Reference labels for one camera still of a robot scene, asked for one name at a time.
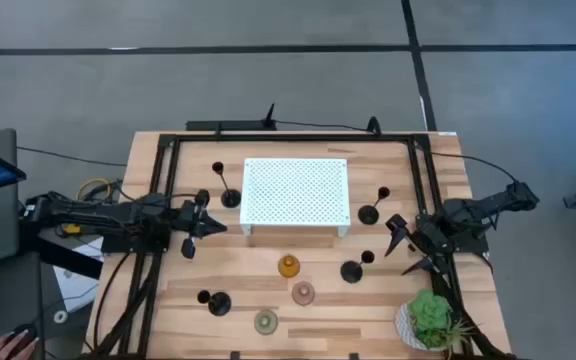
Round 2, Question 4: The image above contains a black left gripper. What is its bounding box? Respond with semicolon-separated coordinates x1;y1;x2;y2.
173;188;229;260

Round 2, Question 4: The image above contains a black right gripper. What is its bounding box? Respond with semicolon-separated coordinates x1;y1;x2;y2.
383;212;452;277

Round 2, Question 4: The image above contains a black tall candlestick holder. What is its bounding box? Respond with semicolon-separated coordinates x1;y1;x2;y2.
196;289;233;318
357;186;392;226
211;160;243;210
339;249;376;285

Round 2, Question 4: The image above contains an amber glass candle holder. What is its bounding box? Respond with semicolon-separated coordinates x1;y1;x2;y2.
277;254;301;279

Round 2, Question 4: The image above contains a green glass candle holder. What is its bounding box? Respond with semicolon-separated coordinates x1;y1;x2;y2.
253;309;280;336

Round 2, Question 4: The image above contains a pink glass candle holder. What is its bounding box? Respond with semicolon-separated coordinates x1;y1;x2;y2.
291;281;316;307

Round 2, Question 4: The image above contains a green succulent in white pot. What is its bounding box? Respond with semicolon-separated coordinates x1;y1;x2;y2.
393;288;457;353

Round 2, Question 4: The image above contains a spiky green air plant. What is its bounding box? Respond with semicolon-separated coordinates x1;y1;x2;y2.
437;315;487;360

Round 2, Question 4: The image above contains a white perforated metal stand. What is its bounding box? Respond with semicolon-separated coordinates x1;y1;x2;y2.
239;157;352;238

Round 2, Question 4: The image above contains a white paper sheet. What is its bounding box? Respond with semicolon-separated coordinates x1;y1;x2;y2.
51;235;105;315

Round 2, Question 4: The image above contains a black computer mouse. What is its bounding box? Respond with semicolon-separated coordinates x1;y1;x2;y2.
6;323;39;351

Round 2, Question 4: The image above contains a person's hand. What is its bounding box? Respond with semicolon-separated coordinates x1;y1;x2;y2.
0;332;40;360

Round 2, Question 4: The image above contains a black cable bundle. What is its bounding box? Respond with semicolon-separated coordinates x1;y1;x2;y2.
83;249;164;359

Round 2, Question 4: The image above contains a yellow coiled cable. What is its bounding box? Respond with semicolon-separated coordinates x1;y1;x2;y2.
76;177;113;202

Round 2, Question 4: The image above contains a black aluminium table frame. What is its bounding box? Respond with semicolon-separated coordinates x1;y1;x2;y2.
117;131;514;360

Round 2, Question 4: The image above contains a thin black floor cable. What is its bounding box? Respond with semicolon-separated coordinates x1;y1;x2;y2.
16;145;128;167

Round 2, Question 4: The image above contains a thin black power cable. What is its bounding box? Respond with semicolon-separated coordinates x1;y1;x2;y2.
273;119;369;132

